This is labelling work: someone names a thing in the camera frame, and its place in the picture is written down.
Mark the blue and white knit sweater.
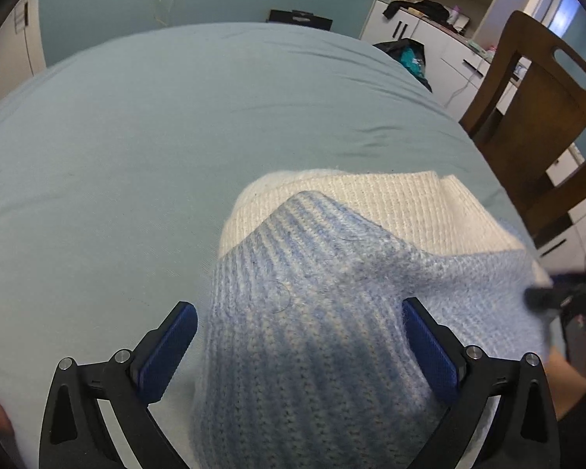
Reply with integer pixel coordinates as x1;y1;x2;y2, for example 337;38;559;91
191;170;549;468

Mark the brown wooden chair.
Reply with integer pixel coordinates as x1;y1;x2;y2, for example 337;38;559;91
459;11;586;239

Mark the black and white box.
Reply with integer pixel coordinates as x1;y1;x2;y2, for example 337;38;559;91
266;9;333;31

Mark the white bedroom door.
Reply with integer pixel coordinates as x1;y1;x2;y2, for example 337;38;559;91
0;0;46;100

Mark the light blue bed sheet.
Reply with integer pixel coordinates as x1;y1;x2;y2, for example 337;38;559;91
0;21;539;469

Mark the black and teal bag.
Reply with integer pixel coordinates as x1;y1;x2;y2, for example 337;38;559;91
375;38;433;92

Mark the white cabinet with shelves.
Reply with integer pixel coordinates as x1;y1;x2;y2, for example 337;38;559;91
360;0;586;272

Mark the black garment on cabinet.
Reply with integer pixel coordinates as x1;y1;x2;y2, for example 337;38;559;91
383;0;450;23

